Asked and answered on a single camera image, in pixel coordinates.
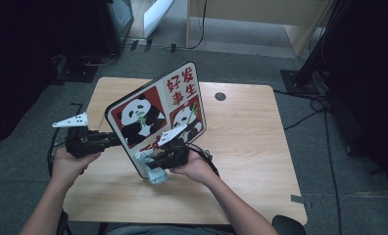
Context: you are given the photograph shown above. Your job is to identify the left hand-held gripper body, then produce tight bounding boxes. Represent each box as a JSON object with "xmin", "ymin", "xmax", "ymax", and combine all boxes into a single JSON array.
[{"xmin": 52, "ymin": 112, "xmax": 110, "ymax": 160}]

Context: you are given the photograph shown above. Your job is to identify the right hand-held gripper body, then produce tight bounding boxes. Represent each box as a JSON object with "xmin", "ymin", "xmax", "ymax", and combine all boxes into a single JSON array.
[{"xmin": 157, "ymin": 123, "xmax": 190, "ymax": 169}]

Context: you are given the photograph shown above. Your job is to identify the light blue cloth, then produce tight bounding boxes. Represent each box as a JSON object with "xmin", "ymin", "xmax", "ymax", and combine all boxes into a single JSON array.
[{"xmin": 134, "ymin": 150, "xmax": 170, "ymax": 186}]

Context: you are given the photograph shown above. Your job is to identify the panda picture frame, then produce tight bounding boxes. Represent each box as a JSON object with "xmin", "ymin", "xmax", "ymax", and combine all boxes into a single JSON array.
[{"xmin": 104, "ymin": 61, "xmax": 208, "ymax": 180}]

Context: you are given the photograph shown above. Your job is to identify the person's right hand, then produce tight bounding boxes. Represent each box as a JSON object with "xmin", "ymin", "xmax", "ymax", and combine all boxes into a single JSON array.
[{"xmin": 170, "ymin": 151, "xmax": 218, "ymax": 186}]

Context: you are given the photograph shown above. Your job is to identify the person's left hand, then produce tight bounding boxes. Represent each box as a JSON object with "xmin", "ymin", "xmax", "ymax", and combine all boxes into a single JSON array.
[{"xmin": 51, "ymin": 147, "xmax": 102, "ymax": 189}]

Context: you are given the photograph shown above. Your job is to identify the black angled floor tape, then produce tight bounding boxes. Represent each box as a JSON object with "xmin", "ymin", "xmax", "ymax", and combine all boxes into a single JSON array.
[{"xmin": 70, "ymin": 102, "xmax": 84, "ymax": 121}]

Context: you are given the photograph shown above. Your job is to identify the person's grey-blue clothing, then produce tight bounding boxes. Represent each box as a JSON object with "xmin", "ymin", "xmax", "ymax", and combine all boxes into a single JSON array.
[{"xmin": 105, "ymin": 223, "xmax": 229, "ymax": 235}]

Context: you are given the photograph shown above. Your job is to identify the black flat stand base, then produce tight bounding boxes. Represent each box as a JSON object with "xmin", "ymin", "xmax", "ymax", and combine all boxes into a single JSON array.
[{"xmin": 56, "ymin": 53, "xmax": 100, "ymax": 83}]

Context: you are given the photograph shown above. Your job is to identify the dark monitor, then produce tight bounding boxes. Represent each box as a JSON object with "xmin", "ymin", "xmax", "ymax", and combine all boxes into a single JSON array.
[{"xmin": 97, "ymin": 0, "xmax": 135, "ymax": 57}]

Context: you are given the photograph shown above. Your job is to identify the white panel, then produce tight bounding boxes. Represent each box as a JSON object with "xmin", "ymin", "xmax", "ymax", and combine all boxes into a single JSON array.
[{"xmin": 142, "ymin": 0, "xmax": 176, "ymax": 39}]

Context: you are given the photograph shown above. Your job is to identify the grey tape piece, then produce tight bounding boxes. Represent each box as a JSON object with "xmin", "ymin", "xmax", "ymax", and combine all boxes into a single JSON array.
[{"xmin": 290, "ymin": 194, "xmax": 313, "ymax": 210}]

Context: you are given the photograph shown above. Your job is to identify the black stand with base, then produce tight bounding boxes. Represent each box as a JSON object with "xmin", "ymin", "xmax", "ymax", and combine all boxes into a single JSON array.
[{"xmin": 279, "ymin": 0, "xmax": 347, "ymax": 96}]

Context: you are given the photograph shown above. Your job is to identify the light wooden cabinet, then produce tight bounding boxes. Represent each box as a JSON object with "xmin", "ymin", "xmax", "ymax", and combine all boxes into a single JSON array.
[{"xmin": 185, "ymin": 0, "xmax": 333, "ymax": 58}]

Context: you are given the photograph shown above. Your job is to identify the right hand-held gripper cable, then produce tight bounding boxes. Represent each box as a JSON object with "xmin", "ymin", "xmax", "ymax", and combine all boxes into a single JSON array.
[{"xmin": 185, "ymin": 143, "xmax": 220, "ymax": 178}]

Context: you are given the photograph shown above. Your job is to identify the black floor cable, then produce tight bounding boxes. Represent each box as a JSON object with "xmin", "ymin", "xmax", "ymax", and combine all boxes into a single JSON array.
[
  {"xmin": 322, "ymin": 107, "xmax": 344, "ymax": 235},
  {"xmin": 273, "ymin": 89, "xmax": 330, "ymax": 131},
  {"xmin": 82, "ymin": 52, "xmax": 120, "ymax": 68}
]

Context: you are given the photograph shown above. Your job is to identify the black hanging cable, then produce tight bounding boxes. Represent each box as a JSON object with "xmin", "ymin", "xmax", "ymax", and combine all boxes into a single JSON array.
[{"xmin": 185, "ymin": 0, "xmax": 208, "ymax": 51}]

